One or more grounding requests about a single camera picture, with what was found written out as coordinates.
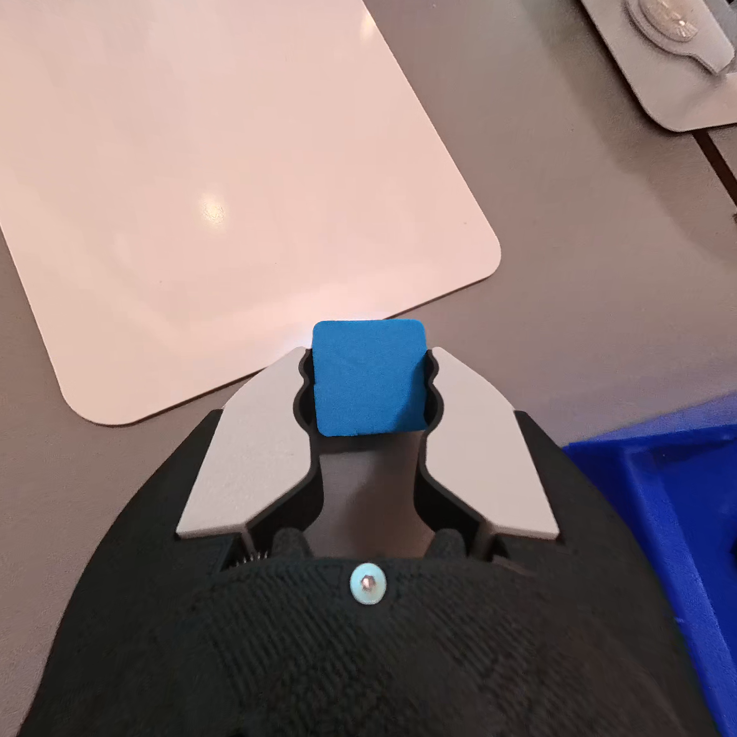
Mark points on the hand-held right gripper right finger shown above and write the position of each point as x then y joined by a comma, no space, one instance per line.
483,460

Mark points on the blue foam eraser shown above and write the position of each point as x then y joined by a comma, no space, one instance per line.
368,374

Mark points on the wooden sign stand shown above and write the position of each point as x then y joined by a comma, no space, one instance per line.
662,69

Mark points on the blue plastic bin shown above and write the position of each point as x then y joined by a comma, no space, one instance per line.
679,518

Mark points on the white whiteboard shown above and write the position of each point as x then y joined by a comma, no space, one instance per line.
201,201

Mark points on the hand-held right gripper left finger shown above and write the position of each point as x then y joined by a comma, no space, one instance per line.
247,460

